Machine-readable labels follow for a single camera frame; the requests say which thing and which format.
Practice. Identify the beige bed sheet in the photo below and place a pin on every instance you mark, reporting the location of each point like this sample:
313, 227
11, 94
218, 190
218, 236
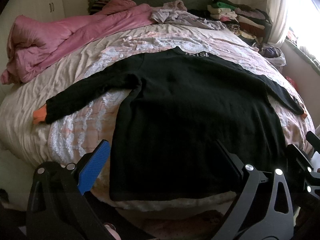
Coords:
37, 89

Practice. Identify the lilac crumpled garment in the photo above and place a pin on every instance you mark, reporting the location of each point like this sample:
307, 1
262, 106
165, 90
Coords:
176, 13

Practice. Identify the pink and white bedspread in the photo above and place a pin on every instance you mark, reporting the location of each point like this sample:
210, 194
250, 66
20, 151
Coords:
226, 45

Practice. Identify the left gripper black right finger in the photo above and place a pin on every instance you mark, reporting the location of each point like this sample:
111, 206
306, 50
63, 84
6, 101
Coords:
262, 208

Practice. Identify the white bag with clothes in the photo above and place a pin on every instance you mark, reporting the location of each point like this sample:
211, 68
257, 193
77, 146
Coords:
273, 55

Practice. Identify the stack of folded clothes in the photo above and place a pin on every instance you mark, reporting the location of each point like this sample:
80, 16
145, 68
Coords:
250, 25

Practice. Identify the white curtain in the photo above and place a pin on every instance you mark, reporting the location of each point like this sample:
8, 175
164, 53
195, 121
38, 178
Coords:
281, 15

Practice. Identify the pink duvet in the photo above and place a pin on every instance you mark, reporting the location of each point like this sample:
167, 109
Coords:
33, 46

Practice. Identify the black sweater with orange cuffs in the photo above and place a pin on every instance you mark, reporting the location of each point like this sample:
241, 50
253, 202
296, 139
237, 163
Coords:
180, 108

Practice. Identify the cream wardrobe with black handles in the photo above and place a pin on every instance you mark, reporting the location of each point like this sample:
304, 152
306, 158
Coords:
40, 10

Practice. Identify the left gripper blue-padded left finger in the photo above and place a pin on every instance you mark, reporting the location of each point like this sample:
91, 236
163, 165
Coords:
57, 208

